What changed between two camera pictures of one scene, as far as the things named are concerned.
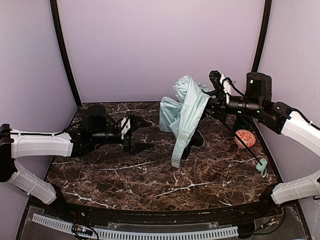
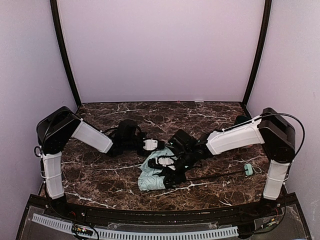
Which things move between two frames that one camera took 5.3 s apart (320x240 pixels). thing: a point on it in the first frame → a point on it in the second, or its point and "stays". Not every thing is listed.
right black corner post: (266, 18) stays
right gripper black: (218, 104) → (172, 175)
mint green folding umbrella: (181, 113) → (153, 180)
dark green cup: (243, 122) stays
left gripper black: (127, 139) → (161, 145)
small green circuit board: (81, 230) stays
